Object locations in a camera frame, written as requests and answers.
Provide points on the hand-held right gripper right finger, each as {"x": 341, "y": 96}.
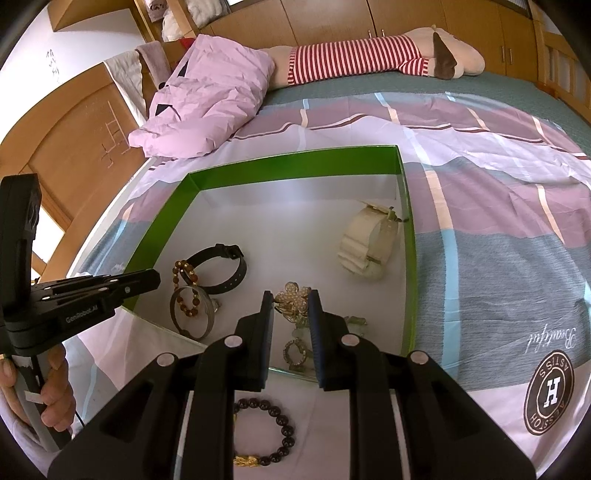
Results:
{"x": 318, "y": 341}

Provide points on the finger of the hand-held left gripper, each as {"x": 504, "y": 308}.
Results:
{"x": 134, "y": 291}
{"x": 134, "y": 277}

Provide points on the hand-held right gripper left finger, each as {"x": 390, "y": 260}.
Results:
{"x": 265, "y": 332}

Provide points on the pearl flower brooch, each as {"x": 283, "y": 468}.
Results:
{"x": 291, "y": 295}

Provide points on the silver bangle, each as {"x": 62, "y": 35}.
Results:
{"x": 207, "y": 318}

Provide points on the green cardboard box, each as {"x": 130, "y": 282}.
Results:
{"x": 300, "y": 166}

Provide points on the person's left hand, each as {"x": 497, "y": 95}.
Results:
{"x": 57, "y": 397}

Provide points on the wooden headboard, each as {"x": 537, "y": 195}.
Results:
{"x": 69, "y": 147}

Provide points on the white cloth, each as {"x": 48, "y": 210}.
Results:
{"x": 122, "y": 76}

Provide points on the pink quilt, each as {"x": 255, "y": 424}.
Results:
{"x": 207, "y": 101}

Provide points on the printed plaid bed sheet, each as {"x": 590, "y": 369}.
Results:
{"x": 485, "y": 207}

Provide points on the mauve towel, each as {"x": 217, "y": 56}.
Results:
{"x": 154, "y": 57}

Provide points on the striped plush toy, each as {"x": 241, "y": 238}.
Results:
{"x": 351, "y": 57}

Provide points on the teal quilted bed cover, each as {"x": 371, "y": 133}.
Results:
{"x": 508, "y": 92}

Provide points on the wooden wardrobe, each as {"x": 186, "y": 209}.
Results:
{"x": 346, "y": 18}

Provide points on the wooden bed rail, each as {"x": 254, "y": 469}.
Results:
{"x": 568, "y": 60}

